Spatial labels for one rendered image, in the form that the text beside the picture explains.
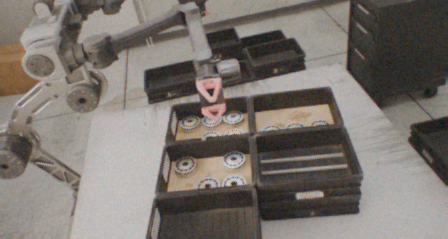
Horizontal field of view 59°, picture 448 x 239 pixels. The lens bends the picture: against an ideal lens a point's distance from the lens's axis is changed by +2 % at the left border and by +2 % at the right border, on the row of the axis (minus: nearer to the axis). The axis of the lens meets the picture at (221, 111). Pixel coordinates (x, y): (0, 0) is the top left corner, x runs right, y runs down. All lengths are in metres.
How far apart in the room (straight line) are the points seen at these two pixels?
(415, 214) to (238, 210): 0.69
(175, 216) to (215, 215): 0.16
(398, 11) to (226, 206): 1.88
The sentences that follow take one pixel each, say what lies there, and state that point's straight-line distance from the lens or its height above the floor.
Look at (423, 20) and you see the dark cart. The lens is 3.07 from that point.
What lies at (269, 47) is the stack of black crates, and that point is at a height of 0.56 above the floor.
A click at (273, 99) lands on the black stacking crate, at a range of 1.97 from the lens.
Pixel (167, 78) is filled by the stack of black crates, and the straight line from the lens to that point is 3.10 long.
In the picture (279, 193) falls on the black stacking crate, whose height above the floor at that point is 0.87.
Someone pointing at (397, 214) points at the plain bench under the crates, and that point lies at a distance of 1.75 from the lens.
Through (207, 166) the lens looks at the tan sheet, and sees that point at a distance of 1.76.
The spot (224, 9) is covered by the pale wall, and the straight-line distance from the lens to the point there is 4.78.
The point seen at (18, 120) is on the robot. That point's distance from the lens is 2.14.
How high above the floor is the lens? 2.06
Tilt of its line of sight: 37 degrees down
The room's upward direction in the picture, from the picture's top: 11 degrees counter-clockwise
